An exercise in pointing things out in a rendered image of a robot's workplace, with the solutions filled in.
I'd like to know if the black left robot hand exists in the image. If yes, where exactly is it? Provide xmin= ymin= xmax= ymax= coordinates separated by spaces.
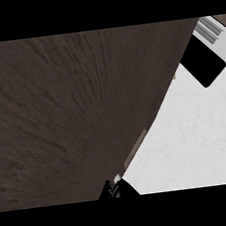
xmin=96 ymin=175 xmax=141 ymax=201

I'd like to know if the large dark brown cabinet door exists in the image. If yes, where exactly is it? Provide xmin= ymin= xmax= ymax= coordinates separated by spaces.
xmin=0 ymin=17 xmax=220 ymax=213

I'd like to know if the black and silver appliance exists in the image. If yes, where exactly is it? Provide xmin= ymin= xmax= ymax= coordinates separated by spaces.
xmin=174 ymin=14 xmax=226 ymax=93

